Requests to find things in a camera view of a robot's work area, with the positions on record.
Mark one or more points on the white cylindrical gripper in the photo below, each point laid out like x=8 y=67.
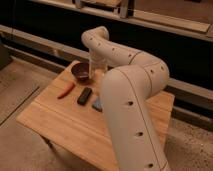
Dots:
x=97 y=62

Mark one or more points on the wooden table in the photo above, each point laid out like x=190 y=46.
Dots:
x=76 y=129

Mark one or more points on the blue sponge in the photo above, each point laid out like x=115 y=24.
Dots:
x=97 y=104

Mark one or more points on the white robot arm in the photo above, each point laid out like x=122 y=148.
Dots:
x=136 y=77

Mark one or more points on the black rectangular block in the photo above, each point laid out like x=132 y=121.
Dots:
x=85 y=94

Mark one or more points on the wooden shelf ledge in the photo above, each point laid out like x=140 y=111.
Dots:
x=184 y=27

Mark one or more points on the dark red bowl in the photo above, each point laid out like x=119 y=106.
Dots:
x=81 y=71

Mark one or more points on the metal floor rail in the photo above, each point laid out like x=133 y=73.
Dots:
x=67 y=53

